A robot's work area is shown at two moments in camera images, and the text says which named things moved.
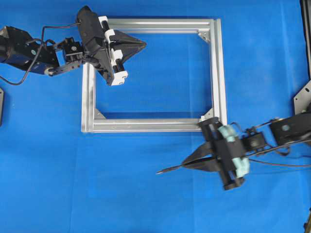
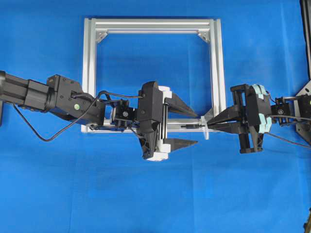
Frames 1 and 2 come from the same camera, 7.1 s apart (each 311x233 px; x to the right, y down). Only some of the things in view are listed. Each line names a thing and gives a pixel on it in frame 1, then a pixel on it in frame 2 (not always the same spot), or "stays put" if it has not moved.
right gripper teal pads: x=233 y=166 → x=250 y=116
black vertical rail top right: x=305 y=12 stays put
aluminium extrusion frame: x=92 y=121 stays put
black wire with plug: x=162 y=172 → x=191 y=125
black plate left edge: x=1 y=106 stays put
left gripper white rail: x=109 y=61 → x=152 y=121
